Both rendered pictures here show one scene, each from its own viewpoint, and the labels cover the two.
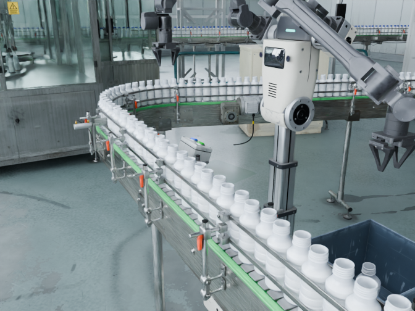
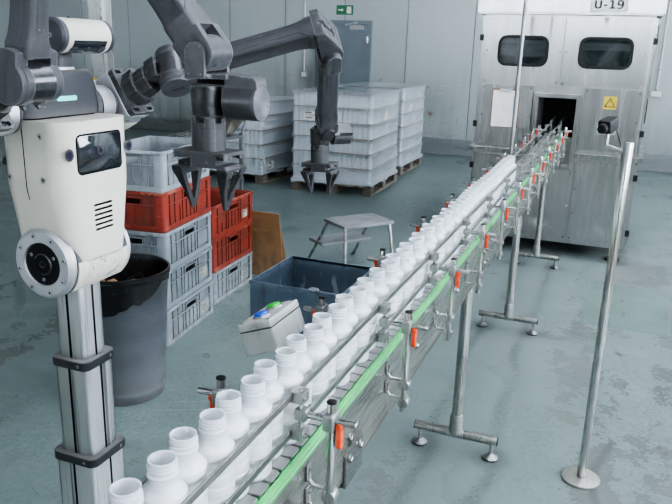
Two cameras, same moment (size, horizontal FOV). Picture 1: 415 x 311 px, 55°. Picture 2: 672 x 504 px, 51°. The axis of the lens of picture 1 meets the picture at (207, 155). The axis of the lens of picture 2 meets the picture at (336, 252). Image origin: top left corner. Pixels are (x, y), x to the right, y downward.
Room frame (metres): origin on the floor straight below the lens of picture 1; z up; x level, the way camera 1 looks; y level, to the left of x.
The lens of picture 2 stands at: (2.37, 1.21, 1.66)
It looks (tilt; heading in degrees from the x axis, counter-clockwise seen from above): 16 degrees down; 229
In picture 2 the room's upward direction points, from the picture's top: 2 degrees clockwise
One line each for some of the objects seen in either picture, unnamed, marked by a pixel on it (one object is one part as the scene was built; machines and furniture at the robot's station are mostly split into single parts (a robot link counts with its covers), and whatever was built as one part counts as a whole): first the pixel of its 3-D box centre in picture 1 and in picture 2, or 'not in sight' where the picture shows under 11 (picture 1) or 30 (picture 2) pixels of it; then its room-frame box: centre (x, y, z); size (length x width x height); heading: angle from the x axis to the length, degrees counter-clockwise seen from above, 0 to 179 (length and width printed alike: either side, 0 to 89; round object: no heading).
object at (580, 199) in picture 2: not in sight; (562, 123); (-3.46, -2.43, 1.05); 1.60 x 1.40 x 2.10; 28
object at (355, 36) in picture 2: not in sight; (341, 84); (-5.73, -8.18, 1.05); 1.00 x 0.10 x 2.10; 118
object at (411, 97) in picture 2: not in sight; (380, 126); (-4.79, -6.20, 0.59); 1.25 x 1.03 x 1.17; 29
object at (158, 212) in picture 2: not in sight; (157, 199); (0.54, -2.51, 0.78); 0.61 x 0.41 x 0.22; 35
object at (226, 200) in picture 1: (226, 211); (413, 268); (1.00, -0.05, 1.08); 0.06 x 0.06 x 0.17
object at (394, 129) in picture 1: (396, 126); (319, 156); (0.99, -0.48, 1.33); 0.10 x 0.07 x 0.07; 117
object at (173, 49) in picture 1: (170, 54); (200, 179); (1.77, 0.16, 1.44); 0.07 x 0.07 x 0.09; 28
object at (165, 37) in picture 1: (165, 37); (208, 138); (1.76, 0.18, 1.51); 0.10 x 0.07 x 0.07; 118
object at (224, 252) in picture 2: not in sight; (208, 243); (-0.03, -2.93, 0.33); 0.61 x 0.41 x 0.22; 31
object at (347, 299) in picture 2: (160, 156); (343, 333); (1.45, 0.18, 1.08); 0.06 x 0.06 x 0.17
